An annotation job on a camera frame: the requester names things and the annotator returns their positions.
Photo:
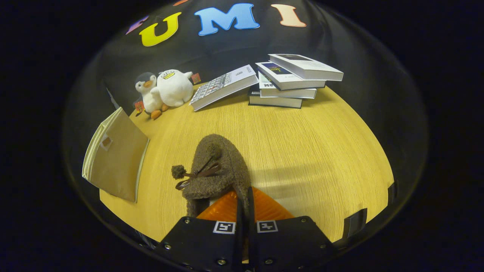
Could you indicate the white duck plush toy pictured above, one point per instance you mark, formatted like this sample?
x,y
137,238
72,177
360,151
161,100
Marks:
x,y
174,88

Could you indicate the white book with dark cover picture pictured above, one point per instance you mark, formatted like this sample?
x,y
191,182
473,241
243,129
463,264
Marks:
x,y
310,68

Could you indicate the brown fuzzy shoe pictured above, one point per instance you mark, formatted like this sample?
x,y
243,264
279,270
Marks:
x,y
227,170

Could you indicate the grey penguin plush toy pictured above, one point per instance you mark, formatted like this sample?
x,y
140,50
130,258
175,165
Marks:
x,y
151,98

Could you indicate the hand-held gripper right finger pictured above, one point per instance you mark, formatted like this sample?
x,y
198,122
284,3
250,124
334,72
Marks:
x,y
291,243

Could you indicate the black table edge bracket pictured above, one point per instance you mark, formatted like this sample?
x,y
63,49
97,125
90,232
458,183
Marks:
x,y
354,223
392,193

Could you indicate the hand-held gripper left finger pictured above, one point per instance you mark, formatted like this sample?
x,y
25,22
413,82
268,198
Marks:
x,y
204,245

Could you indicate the patterned cover book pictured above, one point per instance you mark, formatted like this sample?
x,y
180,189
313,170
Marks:
x,y
223,85

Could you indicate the beige fabric storage box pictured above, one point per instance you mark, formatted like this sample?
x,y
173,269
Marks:
x,y
117,158

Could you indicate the black backdrop cloth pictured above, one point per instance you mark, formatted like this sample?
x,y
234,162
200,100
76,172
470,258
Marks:
x,y
227,47

